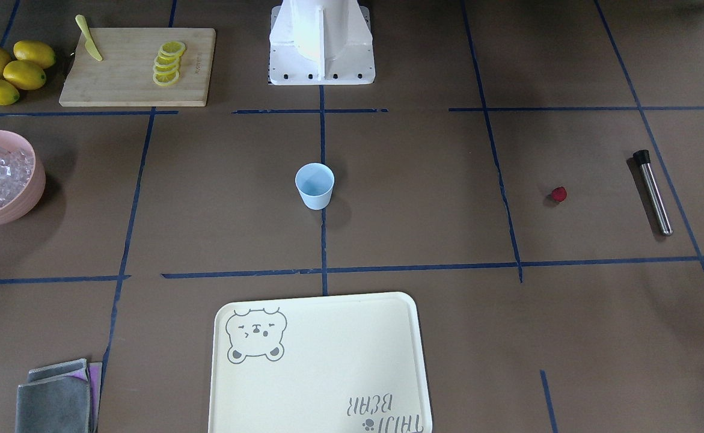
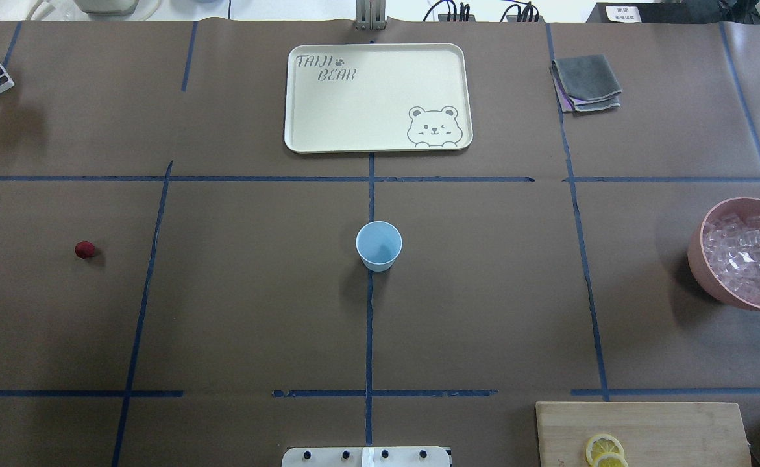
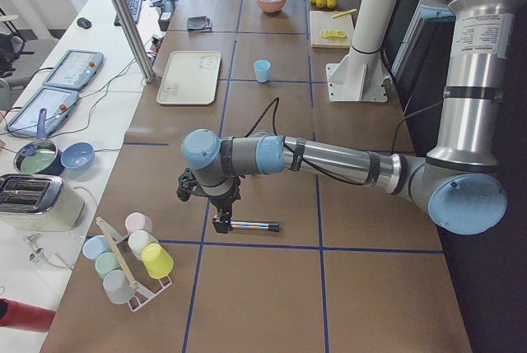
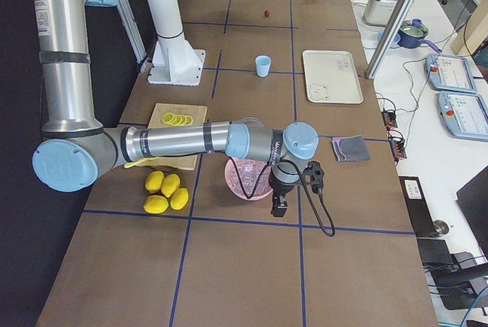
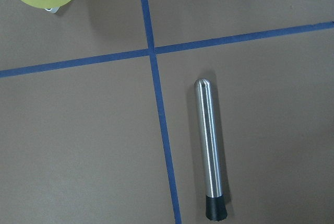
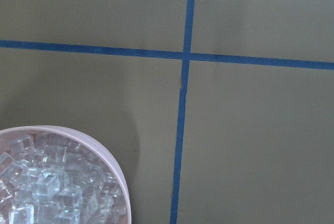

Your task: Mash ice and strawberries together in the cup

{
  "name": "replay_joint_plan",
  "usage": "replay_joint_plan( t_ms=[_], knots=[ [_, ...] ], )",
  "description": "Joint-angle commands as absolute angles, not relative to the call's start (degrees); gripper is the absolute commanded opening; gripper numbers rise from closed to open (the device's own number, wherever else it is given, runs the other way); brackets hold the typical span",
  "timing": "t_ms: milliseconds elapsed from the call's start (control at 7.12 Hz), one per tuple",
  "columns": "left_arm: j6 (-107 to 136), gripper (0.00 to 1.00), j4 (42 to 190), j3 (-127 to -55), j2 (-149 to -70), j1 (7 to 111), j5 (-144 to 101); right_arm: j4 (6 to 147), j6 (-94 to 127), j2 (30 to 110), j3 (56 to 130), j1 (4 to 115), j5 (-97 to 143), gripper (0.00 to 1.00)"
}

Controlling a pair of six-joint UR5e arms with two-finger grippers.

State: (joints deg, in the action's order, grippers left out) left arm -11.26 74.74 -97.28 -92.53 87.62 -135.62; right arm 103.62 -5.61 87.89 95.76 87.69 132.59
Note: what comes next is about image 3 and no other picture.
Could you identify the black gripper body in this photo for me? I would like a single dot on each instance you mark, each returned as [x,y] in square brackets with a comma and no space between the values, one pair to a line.
[225,202]

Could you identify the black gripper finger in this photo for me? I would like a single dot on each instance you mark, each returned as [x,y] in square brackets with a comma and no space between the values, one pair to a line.
[226,222]
[219,223]

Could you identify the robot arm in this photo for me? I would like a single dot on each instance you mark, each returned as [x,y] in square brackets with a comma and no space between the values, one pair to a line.
[453,183]

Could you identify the yellow cup on rack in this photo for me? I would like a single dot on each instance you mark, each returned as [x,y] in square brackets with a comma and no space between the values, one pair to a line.
[157,261]

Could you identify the white cup on rack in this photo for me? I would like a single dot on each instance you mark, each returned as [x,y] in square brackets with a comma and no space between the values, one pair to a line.
[138,240]

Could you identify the pink cup on rack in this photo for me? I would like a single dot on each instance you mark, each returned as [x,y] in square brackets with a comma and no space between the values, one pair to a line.
[138,221]

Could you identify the white cup rack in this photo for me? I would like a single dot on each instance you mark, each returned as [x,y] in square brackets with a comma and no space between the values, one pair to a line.
[143,294]

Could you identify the grey cup on rack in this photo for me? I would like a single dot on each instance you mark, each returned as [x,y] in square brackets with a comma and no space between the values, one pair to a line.
[117,287]

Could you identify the green cup on rack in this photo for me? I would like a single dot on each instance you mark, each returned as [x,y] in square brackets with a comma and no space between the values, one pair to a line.
[106,263]

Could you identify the blue cup on rack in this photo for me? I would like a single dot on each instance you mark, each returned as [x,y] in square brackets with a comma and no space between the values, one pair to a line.
[95,246]

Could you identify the light blue plastic cup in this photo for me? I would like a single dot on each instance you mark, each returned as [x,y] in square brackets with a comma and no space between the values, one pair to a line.
[262,70]

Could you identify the steel muddler black tip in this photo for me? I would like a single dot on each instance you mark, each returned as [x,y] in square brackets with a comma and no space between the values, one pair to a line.
[250,225]

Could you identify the cream bear tray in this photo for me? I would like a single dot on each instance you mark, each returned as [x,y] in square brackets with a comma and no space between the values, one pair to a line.
[190,78]

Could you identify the blue bowl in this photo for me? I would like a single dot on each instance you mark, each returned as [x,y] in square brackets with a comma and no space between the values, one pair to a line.
[78,156]

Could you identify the grey folded cloth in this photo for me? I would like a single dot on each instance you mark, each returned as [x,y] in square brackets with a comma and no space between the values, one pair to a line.
[199,23]

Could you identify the blue saucepan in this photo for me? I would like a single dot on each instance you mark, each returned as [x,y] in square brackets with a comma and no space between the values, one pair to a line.
[40,156]

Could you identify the cream toaster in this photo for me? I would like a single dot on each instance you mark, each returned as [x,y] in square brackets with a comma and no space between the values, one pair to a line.
[44,203]

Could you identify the teach pendant near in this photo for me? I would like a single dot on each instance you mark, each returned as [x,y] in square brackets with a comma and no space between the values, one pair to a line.
[59,104]

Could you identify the teach pendant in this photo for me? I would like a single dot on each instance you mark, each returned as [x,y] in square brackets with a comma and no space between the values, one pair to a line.
[75,69]
[59,104]

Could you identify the lemon slices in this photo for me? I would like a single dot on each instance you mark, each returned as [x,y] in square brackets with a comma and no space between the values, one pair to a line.
[333,34]

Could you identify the teach pendant far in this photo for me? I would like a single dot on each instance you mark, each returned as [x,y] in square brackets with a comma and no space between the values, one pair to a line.
[75,69]

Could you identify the wooden cutting board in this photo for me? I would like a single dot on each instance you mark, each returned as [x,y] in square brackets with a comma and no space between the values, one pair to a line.
[322,21]

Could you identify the black keyboard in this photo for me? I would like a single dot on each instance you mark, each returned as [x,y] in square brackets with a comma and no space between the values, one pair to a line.
[134,7]

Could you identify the red bottle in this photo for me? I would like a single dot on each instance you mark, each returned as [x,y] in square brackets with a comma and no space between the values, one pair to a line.
[26,317]

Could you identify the yellow plastic knife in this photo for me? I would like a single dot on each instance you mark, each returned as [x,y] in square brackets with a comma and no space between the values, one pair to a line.
[340,14]

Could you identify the black computer mouse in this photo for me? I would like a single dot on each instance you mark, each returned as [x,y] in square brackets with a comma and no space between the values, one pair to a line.
[83,23]

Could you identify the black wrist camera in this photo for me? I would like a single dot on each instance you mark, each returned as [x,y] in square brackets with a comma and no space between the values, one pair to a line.
[188,186]

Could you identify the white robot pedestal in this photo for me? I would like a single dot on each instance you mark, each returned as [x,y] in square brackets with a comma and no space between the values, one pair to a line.
[359,77]

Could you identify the aluminium frame post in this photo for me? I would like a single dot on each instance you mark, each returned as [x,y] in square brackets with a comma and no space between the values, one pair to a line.
[134,40]

